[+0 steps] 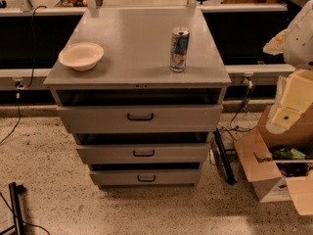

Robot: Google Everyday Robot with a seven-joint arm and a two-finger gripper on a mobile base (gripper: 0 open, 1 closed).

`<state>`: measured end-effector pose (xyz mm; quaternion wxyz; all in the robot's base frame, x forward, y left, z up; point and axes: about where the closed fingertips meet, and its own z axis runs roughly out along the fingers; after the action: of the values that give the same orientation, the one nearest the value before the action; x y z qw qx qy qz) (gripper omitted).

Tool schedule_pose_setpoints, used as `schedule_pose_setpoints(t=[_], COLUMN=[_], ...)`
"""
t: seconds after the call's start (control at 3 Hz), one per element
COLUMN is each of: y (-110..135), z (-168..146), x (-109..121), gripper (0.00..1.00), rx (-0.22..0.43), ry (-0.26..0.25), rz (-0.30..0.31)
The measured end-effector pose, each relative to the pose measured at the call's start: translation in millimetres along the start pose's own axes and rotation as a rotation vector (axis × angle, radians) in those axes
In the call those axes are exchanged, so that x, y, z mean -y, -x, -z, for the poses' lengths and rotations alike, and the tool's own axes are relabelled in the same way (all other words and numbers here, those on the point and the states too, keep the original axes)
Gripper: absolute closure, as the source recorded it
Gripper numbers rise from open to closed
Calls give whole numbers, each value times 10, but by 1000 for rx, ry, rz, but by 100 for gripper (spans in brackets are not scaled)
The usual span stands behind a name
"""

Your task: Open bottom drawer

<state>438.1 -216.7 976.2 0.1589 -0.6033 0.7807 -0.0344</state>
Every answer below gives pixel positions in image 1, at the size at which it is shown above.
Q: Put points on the grey drawer cabinet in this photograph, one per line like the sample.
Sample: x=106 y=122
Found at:
x=135 y=71

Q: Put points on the black stand lower left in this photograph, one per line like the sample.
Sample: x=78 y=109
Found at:
x=15 y=209

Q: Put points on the blue silver drink can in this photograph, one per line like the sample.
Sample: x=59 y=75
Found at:
x=179 y=47

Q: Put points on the green item in box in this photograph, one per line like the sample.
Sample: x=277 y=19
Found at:
x=288 y=153

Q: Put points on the white bowl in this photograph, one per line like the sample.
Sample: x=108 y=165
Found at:
x=81 y=56

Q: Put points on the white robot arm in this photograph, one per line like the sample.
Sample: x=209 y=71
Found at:
x=299 y=45

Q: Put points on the grey middle drawer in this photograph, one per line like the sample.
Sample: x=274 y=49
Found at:
x=142 y=154

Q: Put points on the grey top drawer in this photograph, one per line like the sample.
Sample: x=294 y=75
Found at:
x=139 y=119

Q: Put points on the grey bottom drawer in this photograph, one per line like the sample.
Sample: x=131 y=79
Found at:
x=146 y=177

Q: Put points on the black bar on floor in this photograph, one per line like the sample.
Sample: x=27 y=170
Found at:
x=230 y=178

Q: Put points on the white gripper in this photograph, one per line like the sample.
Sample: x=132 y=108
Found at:
x=300 y=41

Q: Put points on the grey drawer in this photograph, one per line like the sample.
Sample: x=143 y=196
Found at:
x=142 y=154
x=139 y=119
x=146 y=177

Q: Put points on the brown cardboard box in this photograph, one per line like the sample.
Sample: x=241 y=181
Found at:
x=279 y=166

